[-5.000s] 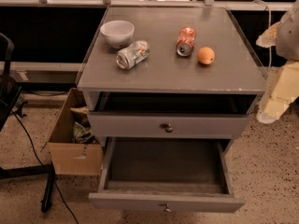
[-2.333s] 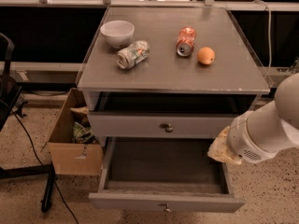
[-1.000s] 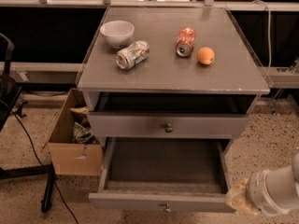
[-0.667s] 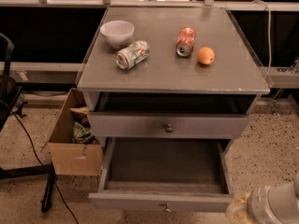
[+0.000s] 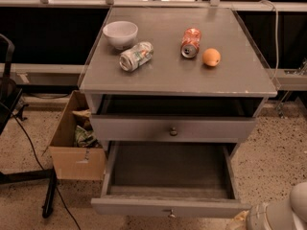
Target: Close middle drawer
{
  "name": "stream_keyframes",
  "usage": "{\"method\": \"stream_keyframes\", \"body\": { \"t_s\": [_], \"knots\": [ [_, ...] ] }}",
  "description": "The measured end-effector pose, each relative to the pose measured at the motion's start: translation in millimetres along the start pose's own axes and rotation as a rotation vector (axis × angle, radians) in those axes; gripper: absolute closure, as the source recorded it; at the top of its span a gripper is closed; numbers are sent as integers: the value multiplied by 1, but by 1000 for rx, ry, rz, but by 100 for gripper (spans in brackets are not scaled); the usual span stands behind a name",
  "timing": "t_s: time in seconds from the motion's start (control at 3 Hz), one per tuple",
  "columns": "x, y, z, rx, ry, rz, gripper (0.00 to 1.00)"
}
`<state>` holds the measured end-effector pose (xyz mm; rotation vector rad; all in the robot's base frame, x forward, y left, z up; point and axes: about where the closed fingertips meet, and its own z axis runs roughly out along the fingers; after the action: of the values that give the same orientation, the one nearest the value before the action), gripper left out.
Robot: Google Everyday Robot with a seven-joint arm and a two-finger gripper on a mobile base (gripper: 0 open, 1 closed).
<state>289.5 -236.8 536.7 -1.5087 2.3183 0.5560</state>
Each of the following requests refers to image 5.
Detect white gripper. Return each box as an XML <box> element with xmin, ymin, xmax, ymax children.
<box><xmin>225</xmin><ymin>199</ymin><xmax>296</xmax><ymax>230</ymax></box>

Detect grey drawer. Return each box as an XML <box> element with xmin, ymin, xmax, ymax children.
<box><xmin>90</xmin><ymin>115</ymin><xmax>255</xmax><ymax>143</ymax></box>
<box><xmin>91</xmin><ymin>142</ymin><xmax>250</xmax><ymax>219</ymax></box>

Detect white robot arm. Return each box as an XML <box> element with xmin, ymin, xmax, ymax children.
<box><xmin>225</xmin><ymin>182</ymin><xmax>307</xmax><ymax>230</ymax></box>

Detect grey top drawer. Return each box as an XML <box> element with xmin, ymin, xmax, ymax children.
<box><xmin>90</xmin><ymin>115</ymin><xmax>255</xmax><ymax>143</ymax></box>

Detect grey wooden drawer cabinet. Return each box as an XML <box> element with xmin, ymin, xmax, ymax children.
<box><xmin>79</xmin><ymin>6</ymin><xmax>278</xmax><ymax>158</ymax></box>

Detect orange fruit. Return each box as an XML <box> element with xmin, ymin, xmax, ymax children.
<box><xmin>202</xmin><ymin>48</ymin><xmax>221</xmax><ymax>67</ymax></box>

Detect green chip bag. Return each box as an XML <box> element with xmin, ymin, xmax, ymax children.
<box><xmin>74</xmin><ymin>126</ymin><xmax>97</xmax><ymax>148</ymax></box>

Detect brown cardboard box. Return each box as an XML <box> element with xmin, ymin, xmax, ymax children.
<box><xmin>48</xmin><ymin>91</ymin><xmax>106</xmax><ymax>180</ymax></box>

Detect brown snack bag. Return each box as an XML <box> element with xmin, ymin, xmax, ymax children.
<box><xmin>72</xmin><ymin>109</ymin><xmax>92</xmax><ymax>130</ymax></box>

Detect orange soda can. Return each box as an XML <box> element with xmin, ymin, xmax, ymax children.
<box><xmin>180</xmin><ymin>28</ymin><xmax>201</xmax><ymax>58</ymax></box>

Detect black stand base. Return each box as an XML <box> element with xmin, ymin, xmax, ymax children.
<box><xmin>0</xmin><ymin>169</ymin><xmax>57</xmax><ymax>219</ymax></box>

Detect crushed silver green can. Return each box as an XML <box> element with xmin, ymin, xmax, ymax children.
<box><xmin>119</xmin><ymin>41</ymin><xmax>154</xmax><ymax>72</ymax></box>

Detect white ceramic bowl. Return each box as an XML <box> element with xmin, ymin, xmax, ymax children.
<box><xmin>103</xmin><ymin>21</ymin><xmax>138</xmax><ymax>50</ymax></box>

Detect white hanging cable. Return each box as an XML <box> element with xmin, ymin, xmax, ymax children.
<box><xmin>258</xmin><ymin>0</ymin><xmax>281</xmax><ymax>81</ymax></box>

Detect black floor cable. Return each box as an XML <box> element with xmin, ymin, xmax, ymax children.
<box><xmin>0</xmin><ymin>102</ymin><xmax>83</xmax><ymax>230</ymax></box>

